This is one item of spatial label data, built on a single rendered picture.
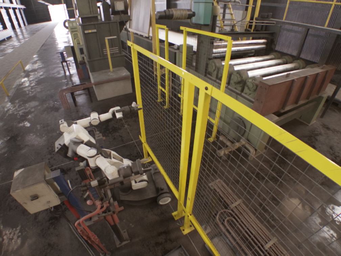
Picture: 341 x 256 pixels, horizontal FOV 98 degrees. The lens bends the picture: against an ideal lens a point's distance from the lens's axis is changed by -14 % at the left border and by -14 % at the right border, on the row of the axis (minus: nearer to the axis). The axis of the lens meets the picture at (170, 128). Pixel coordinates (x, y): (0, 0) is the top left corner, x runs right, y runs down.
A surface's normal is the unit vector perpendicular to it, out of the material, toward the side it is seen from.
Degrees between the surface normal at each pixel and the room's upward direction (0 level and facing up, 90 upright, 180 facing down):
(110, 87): 90
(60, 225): 0
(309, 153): 90
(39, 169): 0
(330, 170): 90
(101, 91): 90
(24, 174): 0
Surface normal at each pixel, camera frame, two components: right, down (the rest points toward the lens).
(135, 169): -0.07, -0.73
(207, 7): 0.47, 0.54
